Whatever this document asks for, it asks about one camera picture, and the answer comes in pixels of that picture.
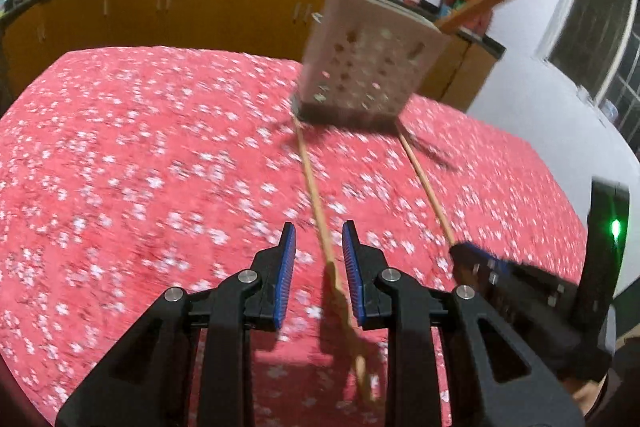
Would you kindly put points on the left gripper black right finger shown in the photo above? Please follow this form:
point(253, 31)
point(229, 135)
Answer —
point(493, 377)

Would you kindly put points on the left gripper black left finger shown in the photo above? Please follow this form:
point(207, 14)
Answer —
point(187, 359)

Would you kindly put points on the brown lower kitchen cabinets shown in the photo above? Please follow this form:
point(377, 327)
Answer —
point(38, 32)

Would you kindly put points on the single curved wooden chopstick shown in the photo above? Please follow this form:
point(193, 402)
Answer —
point(325, 236)

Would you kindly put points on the red floral tablecloth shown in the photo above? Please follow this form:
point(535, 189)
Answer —
point(128, 170)

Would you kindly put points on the right window with bars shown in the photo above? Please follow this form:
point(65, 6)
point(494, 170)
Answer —
point(595, 44)

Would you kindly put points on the beige perforated utensil holder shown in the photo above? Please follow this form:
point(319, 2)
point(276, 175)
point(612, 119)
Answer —
point(363, 61)

